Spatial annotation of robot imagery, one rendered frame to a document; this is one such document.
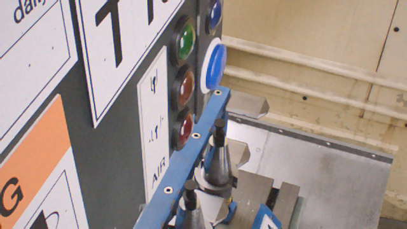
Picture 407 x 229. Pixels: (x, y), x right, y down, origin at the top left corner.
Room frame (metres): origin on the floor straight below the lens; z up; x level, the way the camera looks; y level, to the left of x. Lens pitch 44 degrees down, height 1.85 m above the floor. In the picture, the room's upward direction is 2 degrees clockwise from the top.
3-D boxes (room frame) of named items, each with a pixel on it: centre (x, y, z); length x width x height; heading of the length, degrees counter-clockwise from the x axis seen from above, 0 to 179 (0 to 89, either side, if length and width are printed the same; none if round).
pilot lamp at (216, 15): (0.27, 0.00, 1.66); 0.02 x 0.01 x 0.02; 162
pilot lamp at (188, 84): (0.23, 0.01, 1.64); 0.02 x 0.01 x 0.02; 162
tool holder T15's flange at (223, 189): (0.51, -0.02, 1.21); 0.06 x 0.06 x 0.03
